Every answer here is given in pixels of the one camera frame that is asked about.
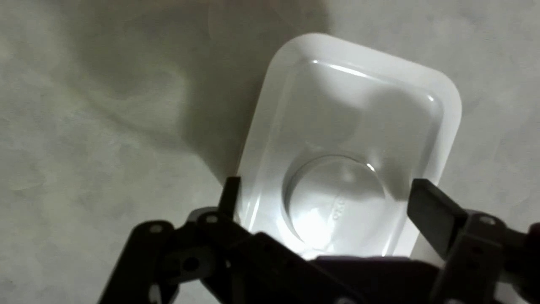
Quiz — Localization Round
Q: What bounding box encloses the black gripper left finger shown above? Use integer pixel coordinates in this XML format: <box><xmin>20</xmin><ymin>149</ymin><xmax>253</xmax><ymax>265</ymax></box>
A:
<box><xmin>99</xmin><ymin>176</ymin><xmax>339</xmax><ymax>304</ymax></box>

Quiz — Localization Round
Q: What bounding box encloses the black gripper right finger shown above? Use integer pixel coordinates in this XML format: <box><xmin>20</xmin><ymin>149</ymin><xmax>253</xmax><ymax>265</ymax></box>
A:
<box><xmin>405</xmin><ymin>177</ymin><xmax>540</xmax><ymax>304</ymax></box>

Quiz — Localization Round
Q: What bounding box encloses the white rectangular plastic tray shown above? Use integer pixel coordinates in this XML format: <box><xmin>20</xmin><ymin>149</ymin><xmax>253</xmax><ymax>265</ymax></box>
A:
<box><xmin>232</xmin><ymin>32</ymin><xmax>464</xmax><ymax>264</ymax></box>

